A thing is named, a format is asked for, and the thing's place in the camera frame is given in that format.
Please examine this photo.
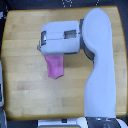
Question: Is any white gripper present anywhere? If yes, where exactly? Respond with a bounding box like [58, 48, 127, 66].
[36, 30, 48, 53]

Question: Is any grey object at left edge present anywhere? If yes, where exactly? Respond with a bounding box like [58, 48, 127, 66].
[0, 61, 4, 107]

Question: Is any pink cloth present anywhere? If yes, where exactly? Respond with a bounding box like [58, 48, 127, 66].
[45, 55, 64, 79]

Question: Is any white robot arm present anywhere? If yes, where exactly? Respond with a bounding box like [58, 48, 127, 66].
[37, 8, 116, 118]

